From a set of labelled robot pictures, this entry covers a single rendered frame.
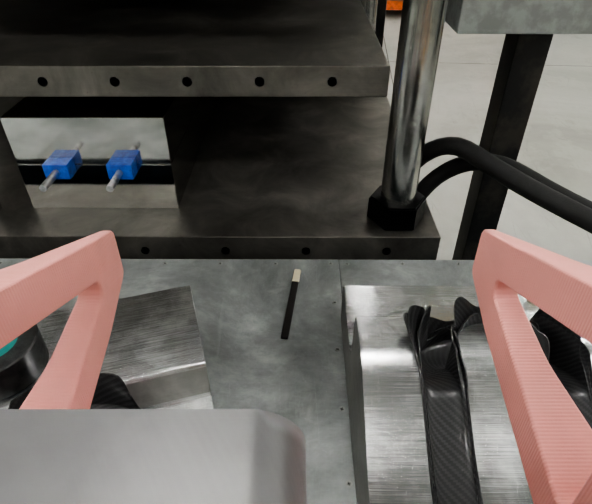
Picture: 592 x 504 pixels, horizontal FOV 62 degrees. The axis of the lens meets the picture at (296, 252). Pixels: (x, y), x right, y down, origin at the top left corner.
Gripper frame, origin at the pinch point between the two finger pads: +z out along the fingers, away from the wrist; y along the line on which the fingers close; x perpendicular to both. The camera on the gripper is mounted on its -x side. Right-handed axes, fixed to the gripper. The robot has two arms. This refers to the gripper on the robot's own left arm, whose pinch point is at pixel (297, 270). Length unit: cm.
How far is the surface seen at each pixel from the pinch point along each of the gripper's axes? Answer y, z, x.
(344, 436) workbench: -5.0, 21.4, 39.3
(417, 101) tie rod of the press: -18, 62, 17
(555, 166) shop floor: -141, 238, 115
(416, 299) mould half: -15, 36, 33
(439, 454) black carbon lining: -11.6, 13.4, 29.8
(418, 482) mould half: -9.6, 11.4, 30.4
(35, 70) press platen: 41, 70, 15
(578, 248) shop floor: -120, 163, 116
